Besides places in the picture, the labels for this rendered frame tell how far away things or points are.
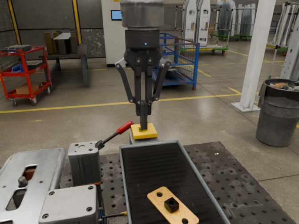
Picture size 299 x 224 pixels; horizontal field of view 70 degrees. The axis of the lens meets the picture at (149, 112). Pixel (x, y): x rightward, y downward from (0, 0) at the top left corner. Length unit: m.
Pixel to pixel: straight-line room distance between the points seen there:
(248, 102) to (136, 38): 3.52
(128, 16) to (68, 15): 6.96
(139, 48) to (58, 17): 7.01
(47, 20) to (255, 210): 7.15
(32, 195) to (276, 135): 2.62
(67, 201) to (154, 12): 0.40
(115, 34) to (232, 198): 5.91
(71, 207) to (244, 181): 0.89
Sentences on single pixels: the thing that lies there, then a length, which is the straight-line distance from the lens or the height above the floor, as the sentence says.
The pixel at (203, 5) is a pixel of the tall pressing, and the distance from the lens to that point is 8.89.
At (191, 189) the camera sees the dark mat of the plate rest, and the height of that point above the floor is 1.16.
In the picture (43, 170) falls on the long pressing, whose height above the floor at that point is 1.00.
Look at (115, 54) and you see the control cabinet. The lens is 6.61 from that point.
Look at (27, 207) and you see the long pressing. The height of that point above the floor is 1.00.
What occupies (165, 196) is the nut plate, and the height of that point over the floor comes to 1.16.
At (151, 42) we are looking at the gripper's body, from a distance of 0.46.
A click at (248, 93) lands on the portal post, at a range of 3.83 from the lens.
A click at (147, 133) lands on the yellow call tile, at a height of 1.16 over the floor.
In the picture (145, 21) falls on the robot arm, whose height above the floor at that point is 1.42.
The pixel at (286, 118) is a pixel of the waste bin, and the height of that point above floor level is 0.39.
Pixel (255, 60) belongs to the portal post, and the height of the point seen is 0.81.
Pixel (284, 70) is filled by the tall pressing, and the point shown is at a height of 0.52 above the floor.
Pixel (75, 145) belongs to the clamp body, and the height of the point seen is 1.06.
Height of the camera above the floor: 1.43
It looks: 24 degrees down
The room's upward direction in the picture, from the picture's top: straight up
